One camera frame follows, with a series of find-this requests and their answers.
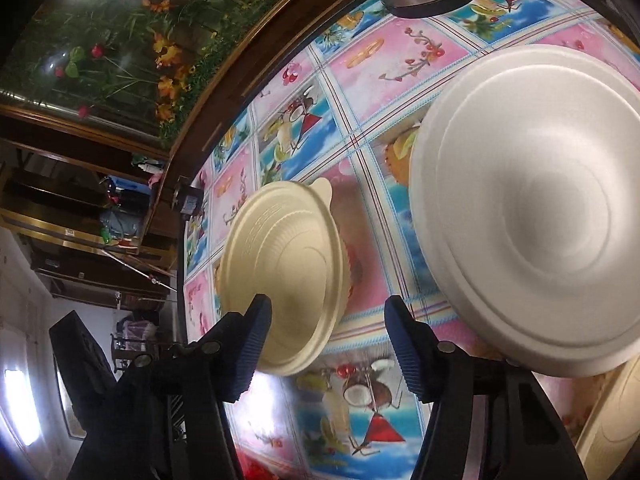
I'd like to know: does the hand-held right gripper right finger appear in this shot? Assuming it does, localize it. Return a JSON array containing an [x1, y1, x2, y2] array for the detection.
[[384, 295, 588, 480]]

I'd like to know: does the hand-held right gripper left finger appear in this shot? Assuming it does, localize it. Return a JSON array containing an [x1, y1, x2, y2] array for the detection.
[[65, 294, 274, 480]]

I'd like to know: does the white foam bowl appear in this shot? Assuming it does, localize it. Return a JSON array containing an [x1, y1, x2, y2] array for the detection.
[[408, 44, 640, 379]]

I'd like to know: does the artificial flower display case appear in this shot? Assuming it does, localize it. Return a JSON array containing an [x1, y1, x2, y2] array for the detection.
[[0, 0, 351, 148]]

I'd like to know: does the beige plastic bowl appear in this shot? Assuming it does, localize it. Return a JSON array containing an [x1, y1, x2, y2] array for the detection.
[[574, 357, 640, 480], [215, 179, 347, 377]]

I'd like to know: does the small black cup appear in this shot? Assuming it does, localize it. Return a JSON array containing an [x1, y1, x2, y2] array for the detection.
[[171, 179, 204, 217]]

